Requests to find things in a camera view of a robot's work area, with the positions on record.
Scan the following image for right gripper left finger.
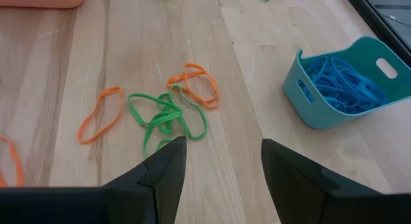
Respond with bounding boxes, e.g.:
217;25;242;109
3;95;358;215
0;136;188;224

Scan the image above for light teal handled basket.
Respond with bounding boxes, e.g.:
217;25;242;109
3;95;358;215
282;35;411;131

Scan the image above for orange rubber band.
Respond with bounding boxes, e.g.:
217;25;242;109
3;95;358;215
77;85;125;145
184;67;221;110
0;135;26;189
166;62;209;89

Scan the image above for black aluminium table frame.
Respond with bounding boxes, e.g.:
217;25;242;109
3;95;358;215
341;0;411;60

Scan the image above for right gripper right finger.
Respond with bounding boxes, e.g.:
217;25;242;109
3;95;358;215
261;138;411;224

